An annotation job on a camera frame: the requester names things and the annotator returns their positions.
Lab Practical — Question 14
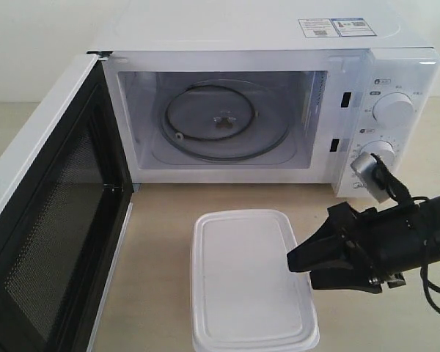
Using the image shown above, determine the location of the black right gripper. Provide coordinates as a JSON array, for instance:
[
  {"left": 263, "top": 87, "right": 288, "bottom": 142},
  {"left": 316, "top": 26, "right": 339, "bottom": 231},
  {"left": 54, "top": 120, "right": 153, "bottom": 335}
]
[{"left": 287, "top": 204, "right": 431, "bottom": 293}]

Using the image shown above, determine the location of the white plastic lidded container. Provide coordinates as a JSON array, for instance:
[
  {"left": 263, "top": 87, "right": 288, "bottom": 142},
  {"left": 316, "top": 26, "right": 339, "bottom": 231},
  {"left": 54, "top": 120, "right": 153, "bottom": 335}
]
[{"left": 190, "top": 209, "right": 320, "bottom": 351}]

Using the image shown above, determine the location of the white microwave door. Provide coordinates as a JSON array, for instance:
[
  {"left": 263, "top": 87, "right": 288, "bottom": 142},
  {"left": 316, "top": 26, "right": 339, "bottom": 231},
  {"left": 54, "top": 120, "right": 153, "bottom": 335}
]
[{"left": 0, "top": 54, "right": 133, "bottom": 351}]

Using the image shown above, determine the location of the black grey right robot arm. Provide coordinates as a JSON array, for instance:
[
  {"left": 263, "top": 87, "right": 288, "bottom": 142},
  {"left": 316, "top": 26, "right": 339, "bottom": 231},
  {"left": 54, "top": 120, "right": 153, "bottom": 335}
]
[{"left": 287, "top": 196, "right": 440, "bottom": 294}]

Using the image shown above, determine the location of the white microwave oven body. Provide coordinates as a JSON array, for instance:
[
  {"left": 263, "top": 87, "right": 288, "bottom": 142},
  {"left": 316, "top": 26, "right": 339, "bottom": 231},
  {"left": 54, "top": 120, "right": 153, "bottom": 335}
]
[{"left": 89, "top": 1, "right": 440, "bottom": 197}]

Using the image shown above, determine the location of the lower white control knob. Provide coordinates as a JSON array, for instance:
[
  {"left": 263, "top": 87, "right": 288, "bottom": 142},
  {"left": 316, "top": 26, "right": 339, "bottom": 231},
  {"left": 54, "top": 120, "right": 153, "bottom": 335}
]
[{"left": 359, "top": 140, "right": 396, "bottom": 169}]

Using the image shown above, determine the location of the white control knob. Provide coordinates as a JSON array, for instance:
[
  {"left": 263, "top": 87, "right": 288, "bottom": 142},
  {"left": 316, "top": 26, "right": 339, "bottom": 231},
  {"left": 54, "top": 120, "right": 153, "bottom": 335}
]
[
  {"left": 373, "top": 92, "right": 414, "bottom": 128},
  {"left": 359, "top": 140, "right": 396, "bottom": 169}
]

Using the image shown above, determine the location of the upper white control knob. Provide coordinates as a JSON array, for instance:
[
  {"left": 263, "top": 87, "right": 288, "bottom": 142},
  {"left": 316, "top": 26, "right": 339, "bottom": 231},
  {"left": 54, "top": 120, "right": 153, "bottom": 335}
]
[{"left": 373, "top": 92, "right": 414, "bottom": 128}]

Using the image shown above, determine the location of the glass turntable plate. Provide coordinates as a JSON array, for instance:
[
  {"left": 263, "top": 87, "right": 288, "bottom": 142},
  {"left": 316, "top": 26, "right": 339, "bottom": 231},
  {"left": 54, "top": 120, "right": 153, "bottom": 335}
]
[{"left": 158, "top": 79, "right": 292, "bottom": 163}]

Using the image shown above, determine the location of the warning label sticker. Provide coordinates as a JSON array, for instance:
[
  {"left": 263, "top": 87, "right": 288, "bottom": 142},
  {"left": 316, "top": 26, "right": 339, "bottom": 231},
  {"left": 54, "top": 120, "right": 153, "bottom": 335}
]
[{"left": 298, "top": 18, "right": 376, "bottom": 38}]

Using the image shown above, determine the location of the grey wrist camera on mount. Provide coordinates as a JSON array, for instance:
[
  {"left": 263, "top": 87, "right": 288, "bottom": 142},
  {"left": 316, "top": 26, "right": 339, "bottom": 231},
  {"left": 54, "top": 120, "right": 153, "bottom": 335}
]
[{"left": 351, "top": 152, "right": 414, "bottom": 205}]

